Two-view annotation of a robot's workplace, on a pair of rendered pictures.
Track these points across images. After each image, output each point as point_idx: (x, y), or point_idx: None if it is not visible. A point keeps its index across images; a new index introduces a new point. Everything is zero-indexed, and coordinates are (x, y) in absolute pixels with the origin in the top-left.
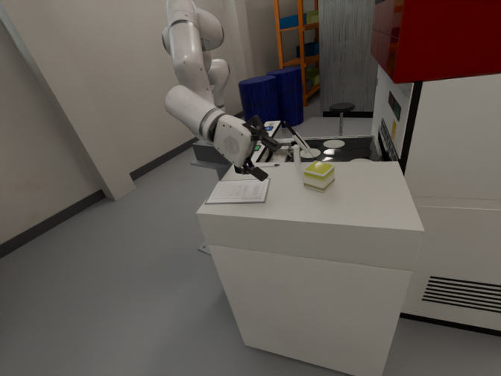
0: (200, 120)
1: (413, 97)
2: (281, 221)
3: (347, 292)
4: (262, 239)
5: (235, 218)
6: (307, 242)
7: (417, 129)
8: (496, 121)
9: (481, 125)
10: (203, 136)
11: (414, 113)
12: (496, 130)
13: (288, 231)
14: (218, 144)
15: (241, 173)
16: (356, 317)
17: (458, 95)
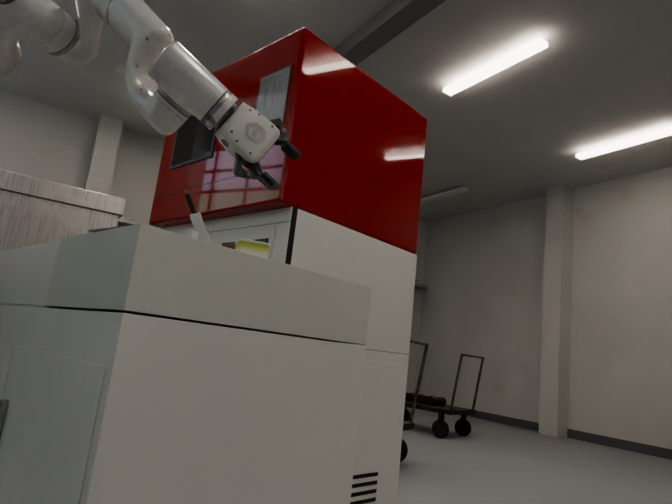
0: (224, 90)
1: (292, 219)
2: (269, 262)
3: (316, 402)
4: (236, 296)
5: (209, 248)
6: (289, 301)
7: (294, 252)
8: (335, 262)
9: (329, 262)
10: (218, 109)
11: (292, 235)
12: (336, 270)
13: (273, 281)
14: (235, 126)
15: (248, 174)
16: (320, 464)
17: (316, 229)
